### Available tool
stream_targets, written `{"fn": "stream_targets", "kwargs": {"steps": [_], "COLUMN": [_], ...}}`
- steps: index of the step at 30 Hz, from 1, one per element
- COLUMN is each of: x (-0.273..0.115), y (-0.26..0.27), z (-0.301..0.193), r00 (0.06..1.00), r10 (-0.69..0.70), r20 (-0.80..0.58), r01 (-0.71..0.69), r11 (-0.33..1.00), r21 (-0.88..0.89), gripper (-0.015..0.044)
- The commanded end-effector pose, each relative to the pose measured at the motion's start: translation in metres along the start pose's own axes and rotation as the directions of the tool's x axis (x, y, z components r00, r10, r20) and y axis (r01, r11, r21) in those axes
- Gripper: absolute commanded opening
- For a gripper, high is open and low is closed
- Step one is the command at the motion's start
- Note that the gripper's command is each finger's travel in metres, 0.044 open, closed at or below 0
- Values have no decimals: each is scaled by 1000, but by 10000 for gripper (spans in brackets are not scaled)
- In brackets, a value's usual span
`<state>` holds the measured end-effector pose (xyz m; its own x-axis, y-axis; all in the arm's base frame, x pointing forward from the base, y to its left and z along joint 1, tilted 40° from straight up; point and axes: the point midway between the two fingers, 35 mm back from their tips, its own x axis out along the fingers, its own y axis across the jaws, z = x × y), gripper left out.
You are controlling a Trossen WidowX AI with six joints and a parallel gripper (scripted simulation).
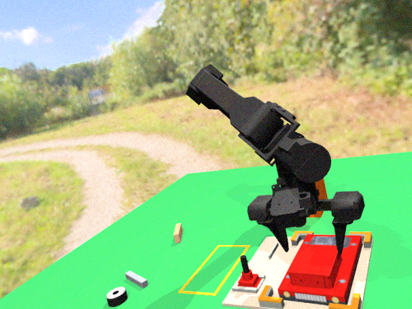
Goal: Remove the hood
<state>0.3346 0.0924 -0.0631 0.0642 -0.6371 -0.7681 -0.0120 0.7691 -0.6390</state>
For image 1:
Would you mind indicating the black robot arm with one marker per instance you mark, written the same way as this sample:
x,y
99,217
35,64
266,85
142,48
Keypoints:
x,y
261,127

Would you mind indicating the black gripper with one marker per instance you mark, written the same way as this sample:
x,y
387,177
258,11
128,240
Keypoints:
x,y
346,207

